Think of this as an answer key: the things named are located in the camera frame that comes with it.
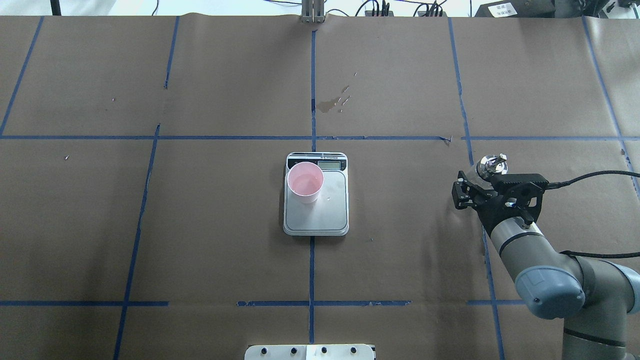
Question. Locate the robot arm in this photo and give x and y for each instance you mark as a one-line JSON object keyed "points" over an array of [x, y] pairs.
{"points": [[591, 293]]}

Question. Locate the digital kitchen scale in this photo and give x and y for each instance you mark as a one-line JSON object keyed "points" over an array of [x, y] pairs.
{"points": [[328, 216]]}

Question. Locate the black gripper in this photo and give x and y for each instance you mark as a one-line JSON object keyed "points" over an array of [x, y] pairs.
{"points": [[486, 206]]}

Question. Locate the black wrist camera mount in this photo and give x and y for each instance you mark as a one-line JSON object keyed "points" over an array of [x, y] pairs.
{"points": [[521, 195]]}

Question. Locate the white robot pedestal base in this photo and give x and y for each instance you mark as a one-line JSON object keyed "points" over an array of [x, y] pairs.
{"points": [[348, 351]]}

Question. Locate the aluminium frame post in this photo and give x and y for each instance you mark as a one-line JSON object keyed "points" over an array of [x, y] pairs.
{"points": [[313, 11]]}

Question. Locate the pink paper cup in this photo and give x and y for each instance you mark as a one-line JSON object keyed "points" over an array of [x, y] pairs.
{"points": [[305, 181]]}

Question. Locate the clear glass sauce bottle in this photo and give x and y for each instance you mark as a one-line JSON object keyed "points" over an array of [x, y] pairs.
{"points": [[491, 165]]}

